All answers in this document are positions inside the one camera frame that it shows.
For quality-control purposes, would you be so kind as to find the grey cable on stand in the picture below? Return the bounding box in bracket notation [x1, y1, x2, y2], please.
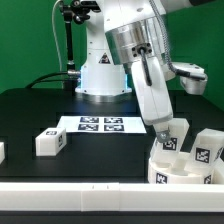
[51, 0, 66, 73]

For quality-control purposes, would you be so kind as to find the black cable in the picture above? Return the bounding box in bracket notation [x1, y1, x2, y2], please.
[25, 71, 71, 90]

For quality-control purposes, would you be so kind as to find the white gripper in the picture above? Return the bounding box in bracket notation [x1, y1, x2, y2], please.
[131, 57, 173, 143]

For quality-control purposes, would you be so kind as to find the white block at left edge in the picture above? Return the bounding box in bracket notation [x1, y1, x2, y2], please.
[0, 142, 5, 164]

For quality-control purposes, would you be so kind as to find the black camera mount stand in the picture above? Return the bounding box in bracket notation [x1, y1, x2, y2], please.
[59, 0, 100, 94]

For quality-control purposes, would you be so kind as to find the white L-shaped obstacle wall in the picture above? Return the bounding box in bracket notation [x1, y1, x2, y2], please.
[0, 182, 224, 212]

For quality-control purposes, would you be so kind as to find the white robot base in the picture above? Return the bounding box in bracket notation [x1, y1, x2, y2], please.
[75, 12, 132, 102]

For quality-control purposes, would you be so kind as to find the white round stool seat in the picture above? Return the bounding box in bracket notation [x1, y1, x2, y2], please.
[148, 152, 224, 184]

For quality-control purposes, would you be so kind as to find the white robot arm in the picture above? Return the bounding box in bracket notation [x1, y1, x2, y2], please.
[99, 0, 214, 143]

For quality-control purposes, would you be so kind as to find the white marker sheet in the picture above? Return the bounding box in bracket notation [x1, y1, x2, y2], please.
[57, 116, 146, 134]

